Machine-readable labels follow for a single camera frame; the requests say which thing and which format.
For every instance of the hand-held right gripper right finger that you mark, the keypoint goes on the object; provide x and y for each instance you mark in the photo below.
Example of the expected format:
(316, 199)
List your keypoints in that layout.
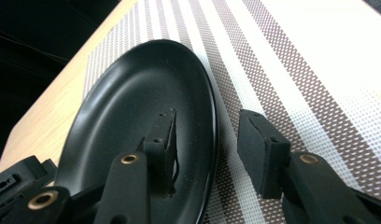
(272, 168)

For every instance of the striped woven placemat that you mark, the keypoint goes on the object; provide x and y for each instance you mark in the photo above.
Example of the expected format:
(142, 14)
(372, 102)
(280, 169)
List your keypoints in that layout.
(288, 93)

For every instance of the black plate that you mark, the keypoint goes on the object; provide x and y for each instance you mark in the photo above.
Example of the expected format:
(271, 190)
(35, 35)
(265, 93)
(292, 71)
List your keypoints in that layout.
(129, 124)

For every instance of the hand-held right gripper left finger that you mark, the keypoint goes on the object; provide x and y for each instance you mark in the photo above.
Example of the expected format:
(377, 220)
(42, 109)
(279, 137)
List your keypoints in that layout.
(138, 174)

